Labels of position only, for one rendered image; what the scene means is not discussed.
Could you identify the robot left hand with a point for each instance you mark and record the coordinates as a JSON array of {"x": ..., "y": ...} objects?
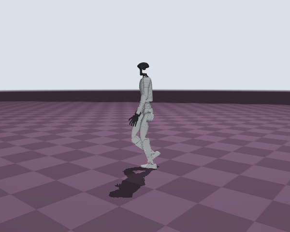
[{"x": 134, "y": 119}]

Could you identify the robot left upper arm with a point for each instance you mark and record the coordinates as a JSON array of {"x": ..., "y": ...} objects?
[{"x": 146, "y": 83}]

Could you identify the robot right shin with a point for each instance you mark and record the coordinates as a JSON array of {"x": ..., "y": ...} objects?
[{"x": 138, "y": 144}]

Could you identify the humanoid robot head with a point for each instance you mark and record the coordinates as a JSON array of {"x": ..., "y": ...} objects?
[{"x": 143, "y": 66}]

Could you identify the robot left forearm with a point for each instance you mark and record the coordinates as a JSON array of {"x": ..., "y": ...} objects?
[{"x": 142, "y": 103}]

